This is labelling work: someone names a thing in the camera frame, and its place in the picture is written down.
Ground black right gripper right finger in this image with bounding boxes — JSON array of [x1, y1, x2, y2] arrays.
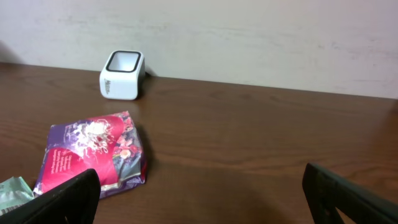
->
[[302, 163, 397, 224]]

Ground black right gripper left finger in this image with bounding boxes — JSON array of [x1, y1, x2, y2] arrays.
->
[[1, 169, 101, 224]]

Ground mint green snack packet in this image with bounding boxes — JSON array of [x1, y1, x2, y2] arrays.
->
[[1, 177, 34, 215]]

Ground purple red snack packet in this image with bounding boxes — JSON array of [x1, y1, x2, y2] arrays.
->
[[33, 111, 147, 198]]

